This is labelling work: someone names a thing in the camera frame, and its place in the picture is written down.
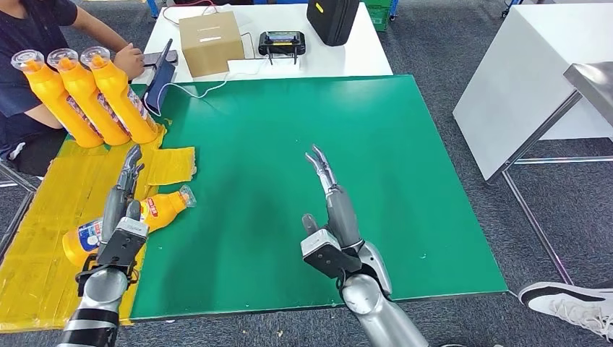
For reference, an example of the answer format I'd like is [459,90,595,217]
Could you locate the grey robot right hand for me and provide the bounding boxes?
[301,144,362,250]

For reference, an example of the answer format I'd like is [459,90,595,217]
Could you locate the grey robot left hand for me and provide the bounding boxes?
[99,144,145,245]

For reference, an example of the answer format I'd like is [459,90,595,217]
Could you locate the orange detergent bottle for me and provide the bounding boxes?
[61,184,198,268]
[46,48,131,147]
[80,46,160,145]
[11,49,105,149]

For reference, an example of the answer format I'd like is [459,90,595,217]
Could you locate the yellow taped sheet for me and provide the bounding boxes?
[0,121,197,335]

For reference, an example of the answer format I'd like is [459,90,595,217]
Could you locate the green table board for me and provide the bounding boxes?
[67,74,509,322]

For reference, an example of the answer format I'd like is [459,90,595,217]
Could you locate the blue tablet case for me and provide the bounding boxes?
[142,39,177,117]

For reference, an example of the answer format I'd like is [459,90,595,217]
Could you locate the white table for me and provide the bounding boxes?
[134,2,395,86]

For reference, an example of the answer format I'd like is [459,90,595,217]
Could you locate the black handheld controller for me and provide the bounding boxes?
[257,30,307,66]

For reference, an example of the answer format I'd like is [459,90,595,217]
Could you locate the black carrying case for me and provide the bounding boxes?
[306,0,361,48]

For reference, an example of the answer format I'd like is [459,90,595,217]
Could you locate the cardboard box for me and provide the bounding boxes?
[178,11,246,79]

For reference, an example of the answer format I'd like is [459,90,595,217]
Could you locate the green plastic crate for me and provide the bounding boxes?
[364,0,395,33]

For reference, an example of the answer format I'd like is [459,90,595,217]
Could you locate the person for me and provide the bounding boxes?
[0,0,146,178]

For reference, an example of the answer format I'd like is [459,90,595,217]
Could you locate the white cabinet panel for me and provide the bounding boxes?
[453,2,613,182]

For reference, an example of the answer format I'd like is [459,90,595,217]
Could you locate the white sneaker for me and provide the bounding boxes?
[518,281,613,342]

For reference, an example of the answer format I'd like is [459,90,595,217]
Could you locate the steel table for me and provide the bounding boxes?
[487,61,613,287]

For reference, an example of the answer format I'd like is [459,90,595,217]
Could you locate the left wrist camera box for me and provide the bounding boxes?
[97,216,150,270]

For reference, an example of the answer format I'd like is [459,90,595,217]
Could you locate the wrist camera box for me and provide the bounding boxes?
[300,228,364,280]
[97,216,150,270]

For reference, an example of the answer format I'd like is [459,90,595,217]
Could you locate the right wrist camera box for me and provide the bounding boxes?
[300,228,364,280]

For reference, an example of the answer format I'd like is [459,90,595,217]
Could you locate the grey metal chair frame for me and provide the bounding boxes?
[0,160,39,262]

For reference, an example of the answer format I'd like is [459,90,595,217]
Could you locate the white cable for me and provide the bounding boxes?
[143,72,260,119]

